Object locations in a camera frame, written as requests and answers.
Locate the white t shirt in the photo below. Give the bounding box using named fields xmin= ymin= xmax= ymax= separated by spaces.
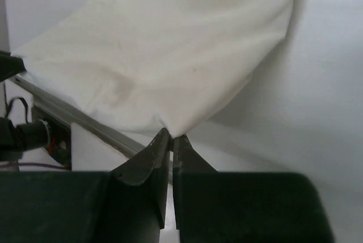
xmin=13 ymin=0 xmax=293 ymax=137

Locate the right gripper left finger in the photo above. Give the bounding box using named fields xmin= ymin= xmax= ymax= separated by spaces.
xmin=111 ymin=128 xmax=170 ymax=229

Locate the aluminium table rail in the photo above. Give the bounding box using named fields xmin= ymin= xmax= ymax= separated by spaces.
xmin=10 ymin=75 xmax=145 ymax=158

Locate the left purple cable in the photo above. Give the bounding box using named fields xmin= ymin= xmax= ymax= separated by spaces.
xmin=0 ymin=162 xmax=65 ymax=170

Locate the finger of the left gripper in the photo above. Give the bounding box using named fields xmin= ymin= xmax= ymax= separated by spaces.
xmin=0 ymin=50 xmax=26 ymax=82

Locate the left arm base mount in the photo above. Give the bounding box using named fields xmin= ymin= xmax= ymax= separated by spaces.
xmin=32 ymin=106 xmax=72 ymax=170

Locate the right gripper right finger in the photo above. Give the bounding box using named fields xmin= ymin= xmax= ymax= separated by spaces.
xmin=172 ymin=135 xmax=217 ymax=229

